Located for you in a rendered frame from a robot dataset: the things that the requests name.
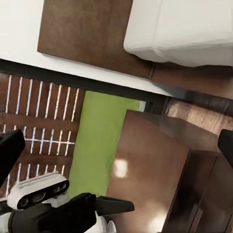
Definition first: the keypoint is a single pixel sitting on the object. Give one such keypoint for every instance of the bed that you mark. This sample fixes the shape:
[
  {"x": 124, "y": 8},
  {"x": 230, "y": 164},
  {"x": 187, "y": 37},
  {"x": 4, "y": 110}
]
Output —
[{"x": 182, "y": 43}]

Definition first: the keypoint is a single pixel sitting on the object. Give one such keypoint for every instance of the nightstand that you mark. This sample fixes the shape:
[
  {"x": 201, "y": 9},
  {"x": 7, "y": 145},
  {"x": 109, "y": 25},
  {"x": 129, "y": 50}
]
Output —
[{"x": 174, "y": 174}]

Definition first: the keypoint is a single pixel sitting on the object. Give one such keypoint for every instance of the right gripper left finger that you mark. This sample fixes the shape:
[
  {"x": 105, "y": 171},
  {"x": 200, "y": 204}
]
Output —
[{"x": 11, "y": 146}]

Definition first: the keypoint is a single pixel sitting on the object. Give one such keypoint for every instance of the fixed window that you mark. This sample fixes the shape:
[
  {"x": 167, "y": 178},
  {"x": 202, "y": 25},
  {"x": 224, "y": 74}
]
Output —
[{"x": 70, "y": 124}]

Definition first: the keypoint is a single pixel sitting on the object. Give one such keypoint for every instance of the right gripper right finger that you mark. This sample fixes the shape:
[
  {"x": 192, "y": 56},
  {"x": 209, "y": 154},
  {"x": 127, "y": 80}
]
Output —
[{"x": 225, "y": 144}]

